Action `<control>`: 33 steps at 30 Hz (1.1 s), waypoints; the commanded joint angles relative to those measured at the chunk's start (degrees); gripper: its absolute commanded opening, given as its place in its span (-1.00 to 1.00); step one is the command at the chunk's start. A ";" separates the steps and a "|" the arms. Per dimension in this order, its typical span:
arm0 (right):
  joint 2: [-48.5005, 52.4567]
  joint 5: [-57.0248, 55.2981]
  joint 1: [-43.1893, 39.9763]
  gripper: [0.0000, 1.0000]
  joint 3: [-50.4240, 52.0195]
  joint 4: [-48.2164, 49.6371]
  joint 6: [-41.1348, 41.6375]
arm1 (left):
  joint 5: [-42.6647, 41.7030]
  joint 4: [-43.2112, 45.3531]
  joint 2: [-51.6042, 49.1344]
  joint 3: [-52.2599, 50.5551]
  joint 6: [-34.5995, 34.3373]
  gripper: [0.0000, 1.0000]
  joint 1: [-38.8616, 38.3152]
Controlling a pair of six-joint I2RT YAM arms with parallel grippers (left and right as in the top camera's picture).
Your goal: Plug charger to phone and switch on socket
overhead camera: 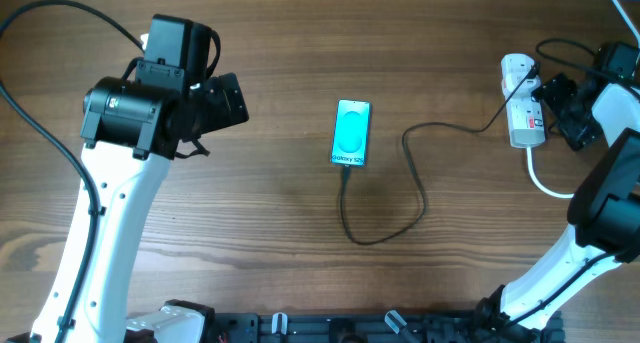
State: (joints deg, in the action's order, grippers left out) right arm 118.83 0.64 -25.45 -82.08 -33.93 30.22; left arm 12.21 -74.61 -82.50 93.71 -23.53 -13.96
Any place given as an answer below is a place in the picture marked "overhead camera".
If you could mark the white power strip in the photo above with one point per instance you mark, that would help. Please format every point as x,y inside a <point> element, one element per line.
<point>524,114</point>

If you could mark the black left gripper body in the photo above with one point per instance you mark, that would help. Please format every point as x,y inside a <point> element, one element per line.
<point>219,109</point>

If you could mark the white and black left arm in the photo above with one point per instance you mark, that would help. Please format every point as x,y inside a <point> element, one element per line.
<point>132,128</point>

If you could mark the white USB charger plug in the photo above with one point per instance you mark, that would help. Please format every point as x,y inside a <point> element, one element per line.
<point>517,85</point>

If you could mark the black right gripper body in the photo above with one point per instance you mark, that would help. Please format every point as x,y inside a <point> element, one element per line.
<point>574,123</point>

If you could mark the teal screen smartphone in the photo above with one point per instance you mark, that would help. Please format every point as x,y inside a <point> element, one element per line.
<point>351,131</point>

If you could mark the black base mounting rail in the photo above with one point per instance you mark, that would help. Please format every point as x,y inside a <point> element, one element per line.
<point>446,327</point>

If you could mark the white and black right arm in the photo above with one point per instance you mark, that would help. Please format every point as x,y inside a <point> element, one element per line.
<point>603,216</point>

